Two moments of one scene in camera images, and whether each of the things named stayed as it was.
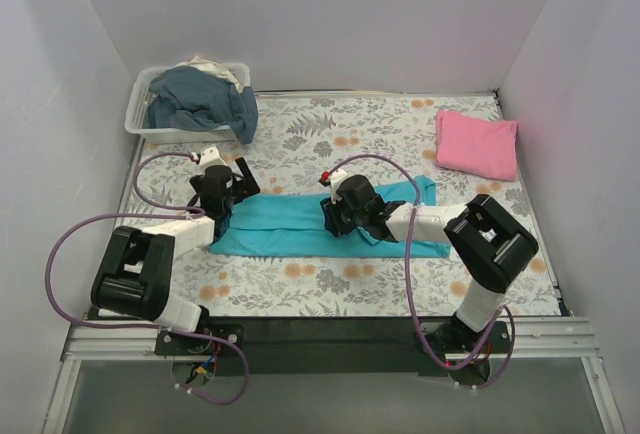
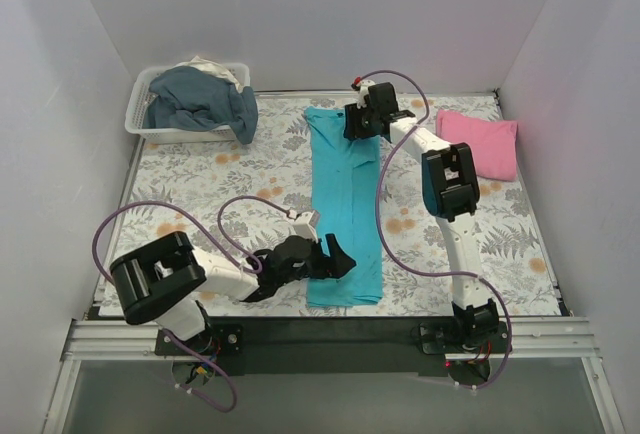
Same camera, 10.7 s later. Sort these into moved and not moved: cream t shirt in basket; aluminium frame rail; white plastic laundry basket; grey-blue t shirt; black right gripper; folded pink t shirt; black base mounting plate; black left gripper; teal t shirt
Moved: black left gripper; teal t shirt; black right gripper
Not moved: black base mounting plate; white plastic laundry basket; cream t shirt in basket; folded pink t shirt; grey-blue t shirt; aluminium frame rail
